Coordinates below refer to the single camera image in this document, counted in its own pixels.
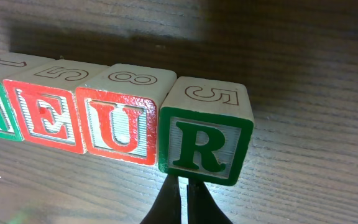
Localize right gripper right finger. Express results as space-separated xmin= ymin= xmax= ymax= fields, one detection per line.
xmin=187 ymin=179 xmax=232 ymax=224

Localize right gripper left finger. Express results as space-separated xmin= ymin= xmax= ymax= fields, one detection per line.
xmin=140 ymin=174 xmax=181 ymax=224

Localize green R block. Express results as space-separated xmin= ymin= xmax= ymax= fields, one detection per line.
xmin=158 ymin=77 xmax=254 ymax=186

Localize red U block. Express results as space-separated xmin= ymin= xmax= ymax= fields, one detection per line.
xmin=75 ymin=63 xmax=177 ymax=166

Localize red E block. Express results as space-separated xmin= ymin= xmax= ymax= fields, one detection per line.
xmin=3 ymin=59 xmax=108 ymax=154

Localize green N block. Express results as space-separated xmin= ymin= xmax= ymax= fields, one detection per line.
xmin=0 ymin=52 xmax=52 ymax=141

